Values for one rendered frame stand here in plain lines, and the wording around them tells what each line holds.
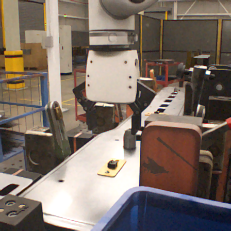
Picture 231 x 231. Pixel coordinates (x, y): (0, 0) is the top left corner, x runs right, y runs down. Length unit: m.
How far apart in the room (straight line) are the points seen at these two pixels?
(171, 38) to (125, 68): 8.25
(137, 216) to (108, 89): 0.35
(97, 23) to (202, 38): 8.11
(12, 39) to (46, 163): 7.56
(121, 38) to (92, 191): 0.27
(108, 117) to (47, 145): 0.35
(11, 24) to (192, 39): 5.17
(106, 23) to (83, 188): 0.29
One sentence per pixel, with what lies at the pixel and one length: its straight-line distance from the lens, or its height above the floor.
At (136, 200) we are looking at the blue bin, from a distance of 0.19.
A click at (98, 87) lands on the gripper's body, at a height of 1.17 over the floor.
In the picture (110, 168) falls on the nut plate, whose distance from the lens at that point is 0.58.
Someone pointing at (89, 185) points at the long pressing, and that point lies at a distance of 0.52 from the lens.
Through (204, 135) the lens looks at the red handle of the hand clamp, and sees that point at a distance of 0.52.
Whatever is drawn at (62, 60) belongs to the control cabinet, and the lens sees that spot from 11.47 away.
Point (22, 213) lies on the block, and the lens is 0.32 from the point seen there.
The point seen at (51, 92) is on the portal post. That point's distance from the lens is 5.26.
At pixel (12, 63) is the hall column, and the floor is 0.75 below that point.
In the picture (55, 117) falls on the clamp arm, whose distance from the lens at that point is 0.66.
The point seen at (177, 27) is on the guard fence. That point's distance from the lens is 8.72.
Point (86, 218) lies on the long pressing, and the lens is 0.43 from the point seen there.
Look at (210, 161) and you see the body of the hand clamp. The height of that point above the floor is 1.05.
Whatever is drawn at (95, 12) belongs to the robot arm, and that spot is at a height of 1.31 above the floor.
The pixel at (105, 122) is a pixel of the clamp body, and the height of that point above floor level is 0.98.
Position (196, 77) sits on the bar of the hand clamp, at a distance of 0.48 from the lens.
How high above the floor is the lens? 1.25
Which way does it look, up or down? 15 degrees down
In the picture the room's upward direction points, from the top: straight up
